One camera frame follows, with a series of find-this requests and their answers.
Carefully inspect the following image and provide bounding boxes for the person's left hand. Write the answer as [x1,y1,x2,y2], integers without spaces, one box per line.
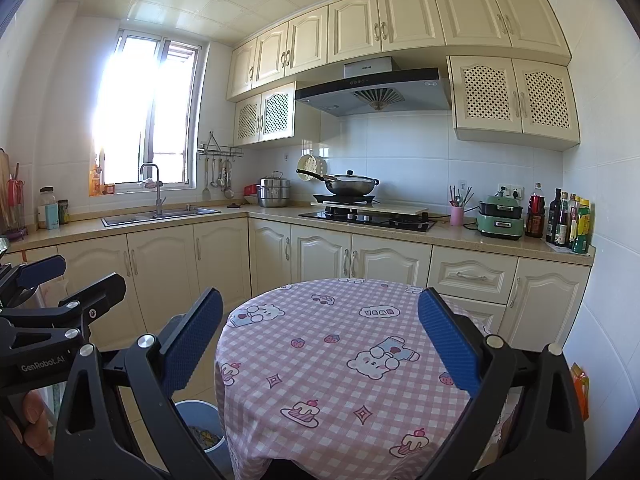
[20,391,53,456]

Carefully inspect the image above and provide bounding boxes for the black gas stove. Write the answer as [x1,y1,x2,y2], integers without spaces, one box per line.
[299,192,438,233]

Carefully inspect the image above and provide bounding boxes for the black range hood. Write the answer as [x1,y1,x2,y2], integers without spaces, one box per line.
[294,56,453,117]

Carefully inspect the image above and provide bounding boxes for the red label bottle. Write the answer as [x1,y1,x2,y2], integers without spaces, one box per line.
[525,182,546,238]

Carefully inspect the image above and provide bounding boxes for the bundle of chopsticks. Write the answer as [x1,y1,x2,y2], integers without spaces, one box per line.
[447,184,475,207]

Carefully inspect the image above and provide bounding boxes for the steel wok with lid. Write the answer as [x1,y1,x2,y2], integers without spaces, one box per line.
[296,169,381,197]

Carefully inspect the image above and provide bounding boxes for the green bottle yellow cap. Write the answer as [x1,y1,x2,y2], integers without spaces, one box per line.
[572,199,592,254]

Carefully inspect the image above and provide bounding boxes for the orange plastic bag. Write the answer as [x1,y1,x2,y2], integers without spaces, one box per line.
[570,362,591,421]

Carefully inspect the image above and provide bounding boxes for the red wire chopstick rack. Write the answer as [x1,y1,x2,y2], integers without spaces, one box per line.
[0,162,28,243]

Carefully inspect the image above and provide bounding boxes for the green electric cooker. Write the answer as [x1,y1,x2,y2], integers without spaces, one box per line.
[475,195,526,239]

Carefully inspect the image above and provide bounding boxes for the translucent hanging plastic bag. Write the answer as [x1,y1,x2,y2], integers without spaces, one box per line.
[30,280,76,311]

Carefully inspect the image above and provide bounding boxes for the steel kitchen faucet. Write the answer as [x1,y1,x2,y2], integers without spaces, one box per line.
[139,163,167,218]

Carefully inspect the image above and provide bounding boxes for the cream wall cabinet row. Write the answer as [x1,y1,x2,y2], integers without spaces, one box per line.
[226,0,572,103]

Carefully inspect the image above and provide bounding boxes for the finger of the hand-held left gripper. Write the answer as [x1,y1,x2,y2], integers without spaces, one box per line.
[0,254,67,311]
[0,272,127,345]

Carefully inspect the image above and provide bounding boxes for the brown sauce bottle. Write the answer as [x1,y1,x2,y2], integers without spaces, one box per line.
[567,195,581,250]

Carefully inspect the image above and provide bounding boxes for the dark sauce bottle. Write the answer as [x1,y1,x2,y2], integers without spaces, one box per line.
[557,191,571,247]

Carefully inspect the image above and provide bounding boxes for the glass jar white lid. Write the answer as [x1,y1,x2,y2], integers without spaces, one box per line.
[38,186,60,231]

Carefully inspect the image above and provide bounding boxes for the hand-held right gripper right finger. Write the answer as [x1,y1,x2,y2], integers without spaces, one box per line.
[417,287,587,480]

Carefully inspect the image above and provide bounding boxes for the pink checked tablecloth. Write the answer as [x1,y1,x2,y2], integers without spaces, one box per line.
[214,277,506,480]

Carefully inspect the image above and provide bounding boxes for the metal utensil rail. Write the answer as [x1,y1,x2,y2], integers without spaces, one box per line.
[196,131,244,158]

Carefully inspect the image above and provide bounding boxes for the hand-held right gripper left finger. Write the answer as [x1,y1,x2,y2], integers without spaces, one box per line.
[54,287,224,480]

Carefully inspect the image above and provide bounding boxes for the dark wine bottle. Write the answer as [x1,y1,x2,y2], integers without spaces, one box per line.
[546,188,563,244]

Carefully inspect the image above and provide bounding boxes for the sliding glass window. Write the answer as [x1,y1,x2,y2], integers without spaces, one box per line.
[92,30,206,193]

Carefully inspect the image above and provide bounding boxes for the stainless steel sink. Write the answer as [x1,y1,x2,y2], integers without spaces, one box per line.
[101,205,222,227]

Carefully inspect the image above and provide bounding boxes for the cream lattice door cabinet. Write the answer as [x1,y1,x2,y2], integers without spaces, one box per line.
[234,81,321,147]
[446,55,581,151]

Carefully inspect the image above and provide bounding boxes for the wooden cutting board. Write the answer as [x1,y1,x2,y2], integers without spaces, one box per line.
[0,149,13,231]

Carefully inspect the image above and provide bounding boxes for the blue trash bin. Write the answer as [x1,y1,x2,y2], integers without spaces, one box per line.
[175,400,226,480]

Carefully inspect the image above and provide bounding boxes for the cream perforated strainer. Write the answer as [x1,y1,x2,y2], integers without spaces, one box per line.
[296,154,328,177]

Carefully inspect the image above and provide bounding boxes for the cream base cabinets with countertop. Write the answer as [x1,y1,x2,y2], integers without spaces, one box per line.
[0,205,597,411]

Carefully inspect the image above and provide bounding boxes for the stainless steel steamer pot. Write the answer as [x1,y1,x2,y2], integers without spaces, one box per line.
[256,171,292,208]

